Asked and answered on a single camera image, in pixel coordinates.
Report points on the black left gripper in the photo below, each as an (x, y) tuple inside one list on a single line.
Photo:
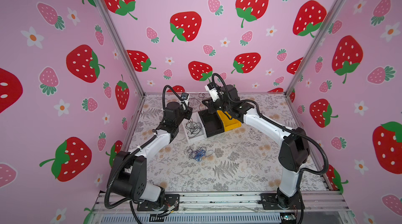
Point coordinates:
[(187, 112)]

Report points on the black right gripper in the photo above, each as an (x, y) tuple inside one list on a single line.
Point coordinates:
[(209, 104)]

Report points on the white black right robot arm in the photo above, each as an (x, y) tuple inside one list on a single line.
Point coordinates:
[(294, 144)]

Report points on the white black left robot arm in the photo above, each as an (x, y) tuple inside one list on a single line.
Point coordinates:
[(128, 177)]

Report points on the yellow plastic bin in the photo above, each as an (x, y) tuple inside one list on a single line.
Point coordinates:
[(229, 124)]

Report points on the white plastic bin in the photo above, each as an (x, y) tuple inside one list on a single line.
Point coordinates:
[(193, 129)]

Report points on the black plastic bin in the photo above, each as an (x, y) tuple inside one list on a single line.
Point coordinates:
[(212, 123)]

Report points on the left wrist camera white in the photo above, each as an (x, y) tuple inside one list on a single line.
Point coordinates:
[(184, 99)]

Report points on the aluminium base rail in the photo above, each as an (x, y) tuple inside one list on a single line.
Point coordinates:
[(321, 207)]

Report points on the aluminium corner post left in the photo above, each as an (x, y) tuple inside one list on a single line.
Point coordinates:
[(107, 8)]

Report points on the aluminium corner post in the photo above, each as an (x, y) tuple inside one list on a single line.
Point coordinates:
[(322, 32), (107, 8)]

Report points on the aluminium corner post right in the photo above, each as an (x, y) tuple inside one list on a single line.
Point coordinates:
[(322, 32)]

